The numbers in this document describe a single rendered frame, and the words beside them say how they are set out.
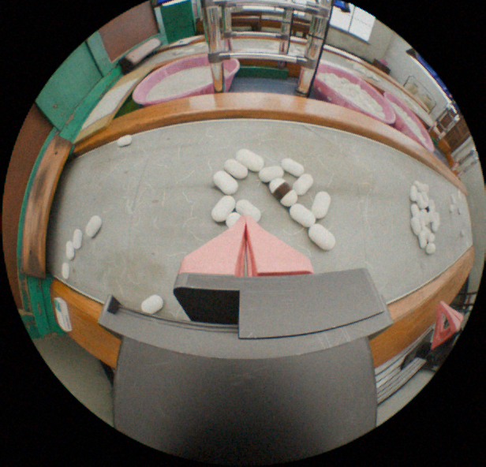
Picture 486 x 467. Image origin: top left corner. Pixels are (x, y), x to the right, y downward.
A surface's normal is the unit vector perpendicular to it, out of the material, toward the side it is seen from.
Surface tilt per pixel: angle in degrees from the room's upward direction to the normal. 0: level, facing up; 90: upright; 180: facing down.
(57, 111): 90
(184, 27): 90
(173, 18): 90
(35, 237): 67
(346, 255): 0
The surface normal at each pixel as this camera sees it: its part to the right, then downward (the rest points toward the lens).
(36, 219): 0.92, -0.09
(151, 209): 0.00, -0.24
